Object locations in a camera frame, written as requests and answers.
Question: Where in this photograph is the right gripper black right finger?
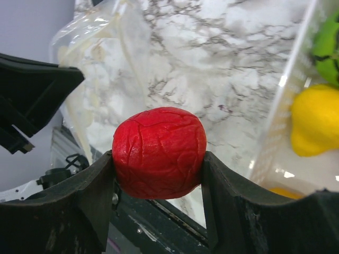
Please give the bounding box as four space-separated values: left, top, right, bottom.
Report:
202 152 338 253

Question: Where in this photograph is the red strawberry toy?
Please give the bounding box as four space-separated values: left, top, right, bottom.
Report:
112 107 207 199

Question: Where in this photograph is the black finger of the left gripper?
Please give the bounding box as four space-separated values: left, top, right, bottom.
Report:
1 54 84 154

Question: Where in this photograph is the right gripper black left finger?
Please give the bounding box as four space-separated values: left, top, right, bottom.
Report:
1 151 114 253

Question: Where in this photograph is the yellow orange mango toy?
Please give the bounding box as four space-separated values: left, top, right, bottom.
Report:
269 187 303 199

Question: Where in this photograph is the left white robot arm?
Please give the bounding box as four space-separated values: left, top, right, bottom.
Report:
1 54 90 202

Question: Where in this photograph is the clear zip top bag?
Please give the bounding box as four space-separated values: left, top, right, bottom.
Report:
50 1 151 162

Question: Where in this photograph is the white plastic basket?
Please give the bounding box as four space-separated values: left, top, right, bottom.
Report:
248 0 339 202

